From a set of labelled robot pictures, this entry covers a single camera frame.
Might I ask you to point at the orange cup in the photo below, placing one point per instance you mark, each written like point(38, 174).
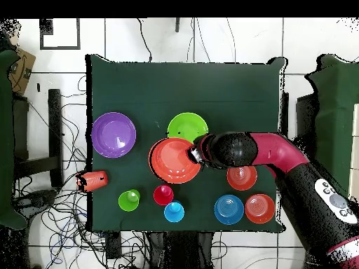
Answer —
point(94, 180)

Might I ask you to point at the blue cup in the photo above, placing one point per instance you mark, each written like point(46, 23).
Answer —
point(169, 214)

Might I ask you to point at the dark green tablecloth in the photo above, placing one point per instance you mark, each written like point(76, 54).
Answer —
point(196, 89)

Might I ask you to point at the green cloth side table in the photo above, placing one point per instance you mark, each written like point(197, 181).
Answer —
point(333, 112)
point(5, 140)

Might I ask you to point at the wide orange bowl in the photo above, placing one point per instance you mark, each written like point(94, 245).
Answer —
point(171, 162)

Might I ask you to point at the black chair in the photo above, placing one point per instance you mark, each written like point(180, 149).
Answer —
point(305, 117)

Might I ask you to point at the black power strip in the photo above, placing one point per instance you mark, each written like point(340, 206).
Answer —
point(113, 246)

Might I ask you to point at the green bowl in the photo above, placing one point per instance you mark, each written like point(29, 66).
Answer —
point(185, 126)

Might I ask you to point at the black square floor frame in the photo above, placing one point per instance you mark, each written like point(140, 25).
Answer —
point(60, 48)

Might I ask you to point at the purple bowl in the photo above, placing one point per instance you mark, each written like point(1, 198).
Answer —
point(112, 134)

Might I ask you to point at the green cup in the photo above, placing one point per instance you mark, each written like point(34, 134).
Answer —
point(124, 203)

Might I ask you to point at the blue bowl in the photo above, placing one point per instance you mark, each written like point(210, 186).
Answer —
point(227, 210)

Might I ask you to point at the white boxes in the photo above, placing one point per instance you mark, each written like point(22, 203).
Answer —
point(355, 151)

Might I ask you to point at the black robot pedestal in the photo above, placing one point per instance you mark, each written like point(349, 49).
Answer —
point(179, 252)

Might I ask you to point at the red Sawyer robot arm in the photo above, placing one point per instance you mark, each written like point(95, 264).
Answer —
point(280, 157)

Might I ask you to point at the black metal leg frame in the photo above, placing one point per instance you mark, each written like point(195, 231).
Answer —
point(55, 126)

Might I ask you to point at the cardboard box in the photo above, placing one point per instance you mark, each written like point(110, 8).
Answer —
point(22, 72)

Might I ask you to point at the black post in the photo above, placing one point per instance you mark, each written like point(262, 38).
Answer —
point(177, 25)

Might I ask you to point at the red cup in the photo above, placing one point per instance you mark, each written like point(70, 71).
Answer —
point(161, 196)

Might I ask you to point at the black caster base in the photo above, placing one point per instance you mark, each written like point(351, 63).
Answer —
point(39, 199)

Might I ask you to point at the small orange bowl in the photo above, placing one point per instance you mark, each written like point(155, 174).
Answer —
point(259, 208)
point(241, 178)

